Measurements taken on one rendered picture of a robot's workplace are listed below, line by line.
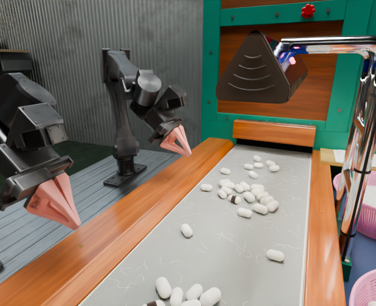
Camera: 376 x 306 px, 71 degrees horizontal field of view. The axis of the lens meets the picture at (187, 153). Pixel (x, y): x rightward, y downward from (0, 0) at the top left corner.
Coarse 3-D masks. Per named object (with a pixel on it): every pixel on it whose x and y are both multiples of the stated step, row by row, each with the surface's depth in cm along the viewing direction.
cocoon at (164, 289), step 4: (156, 280) 42; (160, 280) 41; (164, 280) 41; (156, 284) 41; (160, 284) 41; (164, 284) 41; (168, 284) 41; (160, 288) 40; (164, 288) 40; (168, 288) 40; (160, 292) 40; (164, 292) 40; (168, 292) 40; (160, 296) 40; (164, 296) 40; (168, 296) 40
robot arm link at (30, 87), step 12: (0, 84) 37; (12, 84) 37; (24, 84) 37; (36, 84) 40; (0, 96) 37; (12, 96) 37; (24, 96) 36; (36, 96) 38; (48, 96) 40; (0, 108) 37; (12, 108) 37; (12, 120) 37
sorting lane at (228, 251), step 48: (192, 192) 73; (288, 192) 73; (144, 240) 54; (192, 240) 54; (240, 240) 54; (288, 240) 54; (96, 288) 42; (144, 288) 42; (240, 288) 42; (288, 288) 42
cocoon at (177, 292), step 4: (176, 288) 40; (180, 288) 40; (172, 292) 40; (176, 292) 39; (180, 292) 40; (172, 296) 39; (176, 296) 39; (180, 296) 39; (172, 300) 38; (176, 300) 38; (180, 300) 39; (172, 304) 38; (176, 304) 38; (180, 304) 39
